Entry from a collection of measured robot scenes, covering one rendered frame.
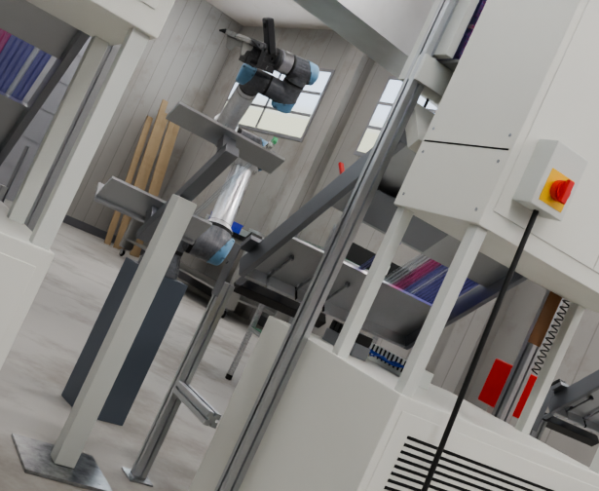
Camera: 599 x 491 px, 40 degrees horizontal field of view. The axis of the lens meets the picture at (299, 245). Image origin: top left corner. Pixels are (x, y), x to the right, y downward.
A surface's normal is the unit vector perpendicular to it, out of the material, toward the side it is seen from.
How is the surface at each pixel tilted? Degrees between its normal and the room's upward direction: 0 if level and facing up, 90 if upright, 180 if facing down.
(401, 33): 90
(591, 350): 90
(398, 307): 137
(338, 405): 90
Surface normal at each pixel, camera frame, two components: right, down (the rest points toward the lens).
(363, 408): -0.79, -0.38
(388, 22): 0.57, 0.23
